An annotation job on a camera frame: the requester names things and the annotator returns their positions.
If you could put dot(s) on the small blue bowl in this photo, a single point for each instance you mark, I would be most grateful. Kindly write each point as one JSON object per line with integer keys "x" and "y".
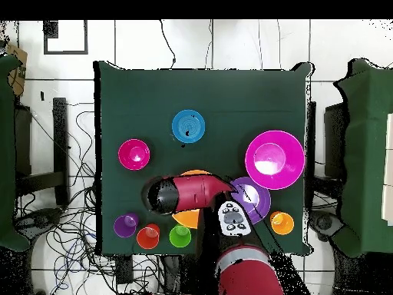
{"x": 196, "y": 129}

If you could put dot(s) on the large orange bowl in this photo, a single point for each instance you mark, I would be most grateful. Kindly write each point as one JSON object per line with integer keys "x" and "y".
{"x": 187, "y": 218}

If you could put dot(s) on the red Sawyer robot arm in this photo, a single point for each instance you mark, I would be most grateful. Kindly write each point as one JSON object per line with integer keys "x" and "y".
{"x": 245, "y": 276}

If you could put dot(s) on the small red bowl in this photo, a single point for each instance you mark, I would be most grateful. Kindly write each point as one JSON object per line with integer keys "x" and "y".
{"x": 132, "y": 155}

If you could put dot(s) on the dark green tablecloth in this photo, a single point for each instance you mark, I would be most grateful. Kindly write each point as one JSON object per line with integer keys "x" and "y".
{"x": 199, "y": 89}

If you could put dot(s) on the green cup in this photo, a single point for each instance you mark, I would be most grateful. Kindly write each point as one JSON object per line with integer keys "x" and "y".
{"x": 179, "y": 238}

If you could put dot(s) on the purple bowl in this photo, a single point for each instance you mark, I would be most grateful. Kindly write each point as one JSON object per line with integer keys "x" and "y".
{"x": 262, "y": 212}

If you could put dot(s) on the large pink bowl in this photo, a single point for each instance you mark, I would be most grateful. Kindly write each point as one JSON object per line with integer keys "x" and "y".
{"x": 288, "y": 172}

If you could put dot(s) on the orange-red cup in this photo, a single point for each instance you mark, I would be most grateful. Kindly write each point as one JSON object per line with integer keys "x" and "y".
{"x": 147, "y": 241}

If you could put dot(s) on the purple cup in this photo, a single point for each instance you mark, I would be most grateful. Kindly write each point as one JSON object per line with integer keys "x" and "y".
{"x": 122, "y": 229}

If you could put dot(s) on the yellow-orange cup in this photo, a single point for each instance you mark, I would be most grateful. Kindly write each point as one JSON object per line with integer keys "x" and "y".
{"x": 282, "y": 224}

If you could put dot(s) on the small black box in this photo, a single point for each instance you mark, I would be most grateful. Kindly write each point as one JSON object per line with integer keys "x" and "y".
{"x": 124, "y": 270}

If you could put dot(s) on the green-covered side table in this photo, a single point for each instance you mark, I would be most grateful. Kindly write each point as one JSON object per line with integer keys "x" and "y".
{"x": 7, "y": 153}
{"x": 365, "y": 153}

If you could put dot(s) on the cardboard box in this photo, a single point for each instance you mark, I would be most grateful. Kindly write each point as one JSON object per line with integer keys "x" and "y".
{"x": 17, "y": 76}

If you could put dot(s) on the black square floor frame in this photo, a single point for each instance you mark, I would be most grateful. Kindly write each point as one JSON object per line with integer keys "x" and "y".
{"x": 45, "y": 43}

